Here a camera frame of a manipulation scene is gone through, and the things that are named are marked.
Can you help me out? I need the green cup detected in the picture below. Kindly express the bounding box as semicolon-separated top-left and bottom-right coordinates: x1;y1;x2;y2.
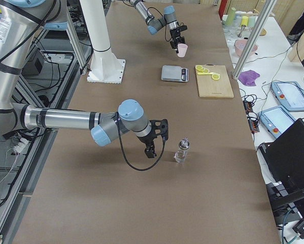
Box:
225;7;236;26

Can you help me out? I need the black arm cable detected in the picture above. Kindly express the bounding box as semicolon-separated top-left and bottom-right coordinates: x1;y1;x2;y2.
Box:
146;7;173;43
117;119;167;172

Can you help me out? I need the lemon slice front left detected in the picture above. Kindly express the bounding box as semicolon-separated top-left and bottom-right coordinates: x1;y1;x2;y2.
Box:
211;73;220;80

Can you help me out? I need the bamboo cutting board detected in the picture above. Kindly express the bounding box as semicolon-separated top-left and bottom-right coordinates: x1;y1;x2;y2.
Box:
195;65;234;98

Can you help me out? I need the pink bowl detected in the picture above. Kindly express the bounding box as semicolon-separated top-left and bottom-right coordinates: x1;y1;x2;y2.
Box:
234;39;258;57

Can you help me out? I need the purple cloth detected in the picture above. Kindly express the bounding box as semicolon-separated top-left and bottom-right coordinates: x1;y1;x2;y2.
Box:
238;70;260;86

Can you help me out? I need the digital kitchen scale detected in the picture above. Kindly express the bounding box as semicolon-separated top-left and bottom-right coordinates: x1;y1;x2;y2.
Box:
161;65;189;82

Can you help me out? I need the black monitor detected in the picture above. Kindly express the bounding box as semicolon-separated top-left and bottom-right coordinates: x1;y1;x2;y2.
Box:
261;118;304;218

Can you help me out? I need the lemon slice top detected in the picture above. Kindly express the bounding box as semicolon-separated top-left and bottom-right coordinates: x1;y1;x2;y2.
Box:
195;65;204;71

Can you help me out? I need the teach pendant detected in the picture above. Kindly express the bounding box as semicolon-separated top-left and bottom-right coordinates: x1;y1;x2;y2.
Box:
271;81;304;112
258;105;296;139

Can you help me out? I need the teach pendant near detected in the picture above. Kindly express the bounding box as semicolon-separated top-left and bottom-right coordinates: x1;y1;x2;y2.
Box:
258;105;296;139

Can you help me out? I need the yellow plastic knife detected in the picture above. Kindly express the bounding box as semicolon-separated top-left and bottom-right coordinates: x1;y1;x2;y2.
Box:
197;72;219;76

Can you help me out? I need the black power strip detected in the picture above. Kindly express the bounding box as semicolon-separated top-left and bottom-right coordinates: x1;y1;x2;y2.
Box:
243;100;259;134

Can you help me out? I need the pink plastic cup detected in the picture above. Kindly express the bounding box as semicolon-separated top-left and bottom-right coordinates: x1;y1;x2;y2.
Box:
177;43;188;57

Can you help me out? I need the teach pendant far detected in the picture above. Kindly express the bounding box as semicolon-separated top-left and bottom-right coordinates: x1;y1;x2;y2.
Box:
271;81;304;112

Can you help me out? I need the aluminium frame post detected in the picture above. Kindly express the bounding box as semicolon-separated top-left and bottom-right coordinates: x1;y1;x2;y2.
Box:
232;0;277;80

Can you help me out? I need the white pedestal base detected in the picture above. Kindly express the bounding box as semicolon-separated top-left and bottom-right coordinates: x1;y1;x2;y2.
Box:
80;0;125;84

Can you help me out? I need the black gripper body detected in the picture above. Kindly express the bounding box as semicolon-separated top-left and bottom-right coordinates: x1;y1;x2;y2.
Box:
137;127;157;153
170;26;182;44

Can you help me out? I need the glass sauce bottle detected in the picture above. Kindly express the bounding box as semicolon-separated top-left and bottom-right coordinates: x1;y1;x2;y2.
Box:
174;138;190;163

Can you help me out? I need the yellow cup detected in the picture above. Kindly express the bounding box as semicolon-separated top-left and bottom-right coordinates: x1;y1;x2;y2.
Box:
241;16;249;26

